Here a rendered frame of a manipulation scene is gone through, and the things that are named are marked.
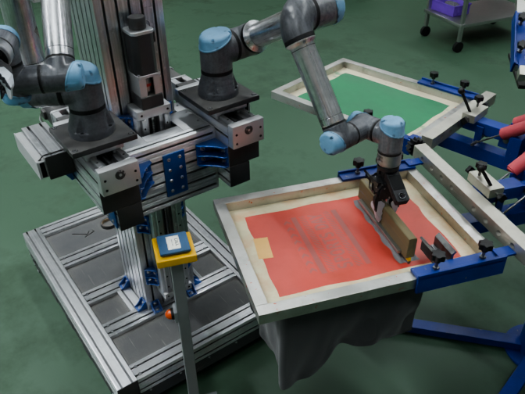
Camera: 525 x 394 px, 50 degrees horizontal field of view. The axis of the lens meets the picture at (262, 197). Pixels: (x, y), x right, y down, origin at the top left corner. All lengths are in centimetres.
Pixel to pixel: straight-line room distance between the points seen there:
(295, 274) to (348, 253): 20
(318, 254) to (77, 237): 175
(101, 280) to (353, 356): 128
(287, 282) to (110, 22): 104
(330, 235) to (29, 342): 172
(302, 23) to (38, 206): 266
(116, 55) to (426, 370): 191
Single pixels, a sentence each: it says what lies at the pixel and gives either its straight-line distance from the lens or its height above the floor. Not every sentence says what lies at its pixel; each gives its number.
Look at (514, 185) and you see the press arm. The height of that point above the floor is 104.
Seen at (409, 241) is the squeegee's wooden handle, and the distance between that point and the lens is 179.
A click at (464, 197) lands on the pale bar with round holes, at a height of 103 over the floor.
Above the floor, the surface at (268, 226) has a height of 95.
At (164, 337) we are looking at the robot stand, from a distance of 263.
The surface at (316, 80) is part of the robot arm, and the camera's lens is 172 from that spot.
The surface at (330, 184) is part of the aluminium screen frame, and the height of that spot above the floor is 99.
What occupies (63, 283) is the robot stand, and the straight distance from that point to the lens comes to 298.
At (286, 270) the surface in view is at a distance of 178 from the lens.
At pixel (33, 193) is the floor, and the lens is 414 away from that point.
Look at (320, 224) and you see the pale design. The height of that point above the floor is 95.
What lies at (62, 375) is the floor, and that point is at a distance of 289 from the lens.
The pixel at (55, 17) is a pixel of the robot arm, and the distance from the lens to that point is 165.
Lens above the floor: 215
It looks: 35 degrees down
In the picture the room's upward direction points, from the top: 1 degrees counter-clockwise
